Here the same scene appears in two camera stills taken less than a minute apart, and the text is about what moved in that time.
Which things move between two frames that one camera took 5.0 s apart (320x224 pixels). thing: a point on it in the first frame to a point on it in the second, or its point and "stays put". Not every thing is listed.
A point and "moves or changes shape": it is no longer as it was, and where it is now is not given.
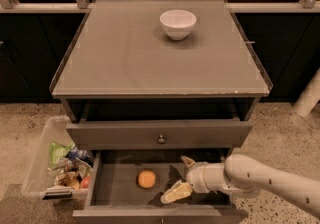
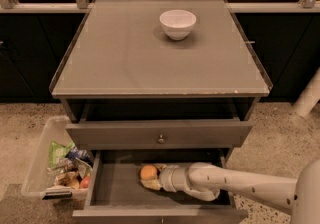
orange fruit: (146, 179) moves or changes shape
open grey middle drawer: (126, 187) stays put
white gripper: (195, 176) to (167, 177)
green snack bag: (58, 152) stays put
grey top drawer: (159, 134) stays put
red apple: (86, 181) stays put
